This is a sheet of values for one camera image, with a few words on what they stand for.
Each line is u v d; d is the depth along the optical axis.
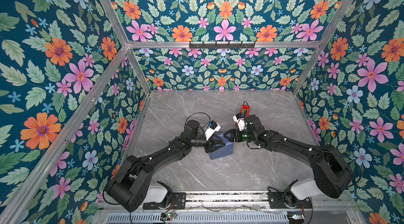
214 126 0.71
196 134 0.70
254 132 0.66
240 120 0.79
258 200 0.75
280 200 0.73
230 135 0.77
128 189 0.42
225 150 0.77
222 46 0.93
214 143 0.71
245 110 1.01
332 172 0.43
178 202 0.73
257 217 0.77
